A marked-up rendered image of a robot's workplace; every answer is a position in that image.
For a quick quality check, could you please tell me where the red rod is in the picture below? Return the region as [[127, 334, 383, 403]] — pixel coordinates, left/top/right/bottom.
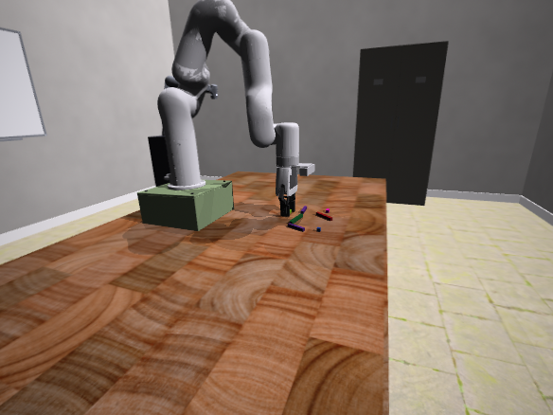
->
[[316, 212, 332, 221]]

